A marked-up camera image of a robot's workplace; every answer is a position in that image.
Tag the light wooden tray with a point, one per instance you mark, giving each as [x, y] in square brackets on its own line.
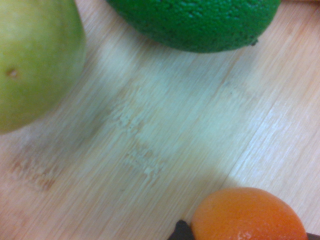
[175, 112]

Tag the orange tangerine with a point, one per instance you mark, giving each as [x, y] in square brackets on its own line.
[247, 215]

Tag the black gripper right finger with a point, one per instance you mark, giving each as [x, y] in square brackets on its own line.
[314, 236]

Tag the green apple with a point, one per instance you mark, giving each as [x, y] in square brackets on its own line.
[37, 62]

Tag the green lime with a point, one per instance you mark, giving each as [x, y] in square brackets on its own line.
[200, 22]

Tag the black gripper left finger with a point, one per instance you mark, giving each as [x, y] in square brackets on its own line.
[182, 231]

